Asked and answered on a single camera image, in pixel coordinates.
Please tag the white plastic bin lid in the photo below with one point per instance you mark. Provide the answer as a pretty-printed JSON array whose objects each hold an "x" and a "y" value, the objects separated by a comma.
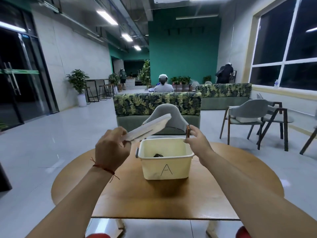
[{"x": 153, "y": 126}]

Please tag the glass entrance door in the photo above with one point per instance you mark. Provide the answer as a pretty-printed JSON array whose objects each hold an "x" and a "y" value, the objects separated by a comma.
[{"x": 22, "y": 79}]

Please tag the rectangular ceiling light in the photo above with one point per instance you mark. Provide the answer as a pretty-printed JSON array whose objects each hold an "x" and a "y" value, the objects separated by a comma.
[
  {"x": 127, "y": 37},
  {"x": 107, "y": 17},
  {"x": 137, "y": 48}
]

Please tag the grey chair with dark frame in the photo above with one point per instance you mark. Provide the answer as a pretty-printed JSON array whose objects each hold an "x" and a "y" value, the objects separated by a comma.
[{"x": 278, "y": 118}]

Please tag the white plastic storage bin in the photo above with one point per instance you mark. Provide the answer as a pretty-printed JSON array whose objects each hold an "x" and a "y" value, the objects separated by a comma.
[{"x": 151, "y": 168}]

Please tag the person's left thumb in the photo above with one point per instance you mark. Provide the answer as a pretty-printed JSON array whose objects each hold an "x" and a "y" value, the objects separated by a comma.
[{"x": 118, "y": 131}]

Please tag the person's right forearm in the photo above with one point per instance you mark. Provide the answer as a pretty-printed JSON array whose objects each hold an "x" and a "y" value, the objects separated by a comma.
[{"x": 252, "y": 195}]

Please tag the person's left forearm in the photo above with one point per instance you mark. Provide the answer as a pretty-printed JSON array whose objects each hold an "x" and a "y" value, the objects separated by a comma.
[{"x": 74, "y": 205}]

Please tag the black frame high table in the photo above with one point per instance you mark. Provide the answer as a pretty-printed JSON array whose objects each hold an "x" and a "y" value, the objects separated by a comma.
[{"x": 92, "y": 96}]

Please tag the person's right thumb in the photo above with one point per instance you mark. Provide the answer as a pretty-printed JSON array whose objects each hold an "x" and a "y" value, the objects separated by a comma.
[{"x": 190, "y": 140}]

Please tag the tall leafy plant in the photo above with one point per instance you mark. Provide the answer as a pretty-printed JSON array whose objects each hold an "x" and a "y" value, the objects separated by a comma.
[{"x": 145, "y": 73}]

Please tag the clear water bottle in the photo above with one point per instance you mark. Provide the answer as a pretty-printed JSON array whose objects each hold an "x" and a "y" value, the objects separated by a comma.
[{"x": 276, "y": 83}]

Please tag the small green potted plant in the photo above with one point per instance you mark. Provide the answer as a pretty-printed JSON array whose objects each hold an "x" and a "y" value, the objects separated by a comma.
[{"x": 207, "y": 78}]

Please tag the potted plant in white pot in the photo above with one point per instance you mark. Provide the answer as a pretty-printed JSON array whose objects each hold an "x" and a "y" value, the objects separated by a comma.
[{"x": 78, "y": 81}]

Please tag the grey padded chair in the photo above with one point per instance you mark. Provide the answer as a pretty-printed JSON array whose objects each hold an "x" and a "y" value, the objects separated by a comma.
[{"x": 173, "y": 118}]

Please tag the person's right hand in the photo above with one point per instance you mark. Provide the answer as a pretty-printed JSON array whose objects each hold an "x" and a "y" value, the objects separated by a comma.
[{"x": 200, "y": 146}]

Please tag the grey chair with wooden legs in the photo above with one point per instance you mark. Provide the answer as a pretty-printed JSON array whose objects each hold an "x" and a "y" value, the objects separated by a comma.
[{"x": 250, "y": 110}]

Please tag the large window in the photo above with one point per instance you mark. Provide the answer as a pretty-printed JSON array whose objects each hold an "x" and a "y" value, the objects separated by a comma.
[{"x": 284, "y": 42}]

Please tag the leaf print green sofa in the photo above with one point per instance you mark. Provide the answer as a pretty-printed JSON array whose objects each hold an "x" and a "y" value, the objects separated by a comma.
[
  {"x": 223, "y": 92},
  {"x": 138, "y": 104}
]

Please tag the white seat cushion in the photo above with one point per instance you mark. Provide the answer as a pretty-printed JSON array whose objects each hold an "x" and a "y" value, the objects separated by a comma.
[{"x": 247, "y": 119}]

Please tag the row of potted plants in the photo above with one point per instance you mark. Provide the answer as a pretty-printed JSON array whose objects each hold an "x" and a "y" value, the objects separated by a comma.
[{"x": 180, "y": 80}]

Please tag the person's left hand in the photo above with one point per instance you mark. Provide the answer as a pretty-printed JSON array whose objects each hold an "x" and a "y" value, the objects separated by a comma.
[{"x": 111, "y": 151}]

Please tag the chair with dark legs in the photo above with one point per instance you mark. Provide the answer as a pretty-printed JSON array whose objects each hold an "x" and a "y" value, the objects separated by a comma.
[{"x": 309, "y": 141}]

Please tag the wooden bar stool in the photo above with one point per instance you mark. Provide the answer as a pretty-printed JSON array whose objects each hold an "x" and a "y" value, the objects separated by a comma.
[{"x": 105, "y": 90}]

